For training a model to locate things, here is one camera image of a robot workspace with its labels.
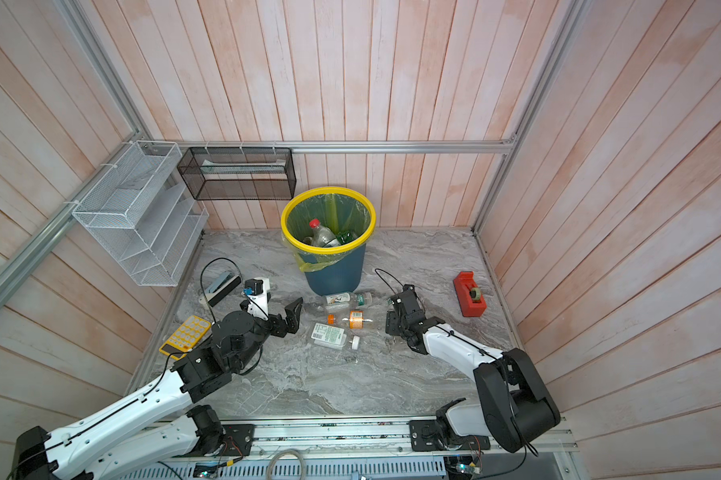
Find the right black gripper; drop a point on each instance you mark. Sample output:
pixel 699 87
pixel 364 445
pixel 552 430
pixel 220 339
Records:
pixel 391 321

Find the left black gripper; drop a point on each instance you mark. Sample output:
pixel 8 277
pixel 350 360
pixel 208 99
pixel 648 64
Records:
pixel 292 319

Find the red label clear bottle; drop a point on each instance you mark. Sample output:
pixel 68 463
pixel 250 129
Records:
pixel 322 236

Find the green plastic bottle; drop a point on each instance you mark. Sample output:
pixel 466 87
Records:
pixel 346 237

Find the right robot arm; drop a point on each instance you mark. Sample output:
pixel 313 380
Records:
pixel 513 405

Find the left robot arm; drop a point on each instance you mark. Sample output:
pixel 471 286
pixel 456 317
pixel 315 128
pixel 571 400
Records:
pixel 163 419

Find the clear bottle by bin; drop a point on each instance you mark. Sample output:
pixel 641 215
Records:
pixel 348 300

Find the teal bin with yellow rim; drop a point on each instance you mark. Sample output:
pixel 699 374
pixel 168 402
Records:
pixel 342 277

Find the yellow-green plastic bin liner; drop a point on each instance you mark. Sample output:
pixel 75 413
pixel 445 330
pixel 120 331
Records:
pixel 326 225

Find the white label square bottle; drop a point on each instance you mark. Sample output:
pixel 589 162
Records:
pixel 329 336

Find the orange label clear bottle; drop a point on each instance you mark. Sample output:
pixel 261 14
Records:
pixel 354 319

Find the red tape dispenser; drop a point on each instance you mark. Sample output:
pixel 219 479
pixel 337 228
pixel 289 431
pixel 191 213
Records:
pixel 469 296

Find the blue and white stapler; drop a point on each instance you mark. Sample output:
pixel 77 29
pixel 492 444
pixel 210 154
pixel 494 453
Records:
pixel 222 287

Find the yellow keypad calculator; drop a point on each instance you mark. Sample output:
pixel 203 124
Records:
pixel 185 337

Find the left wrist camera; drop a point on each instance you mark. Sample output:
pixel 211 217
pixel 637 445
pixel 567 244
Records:
pixel 256 297

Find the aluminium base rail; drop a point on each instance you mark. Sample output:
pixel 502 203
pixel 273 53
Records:
pixel 367 447

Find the black wire mesh basket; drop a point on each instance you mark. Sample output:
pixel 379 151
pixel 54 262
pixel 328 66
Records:
pixel 238 173

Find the horizontal aluminium wall rail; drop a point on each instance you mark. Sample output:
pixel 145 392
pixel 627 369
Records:
pixel 366 147

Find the white wire mesh shelf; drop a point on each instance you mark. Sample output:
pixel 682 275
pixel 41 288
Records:
pixel 147 223

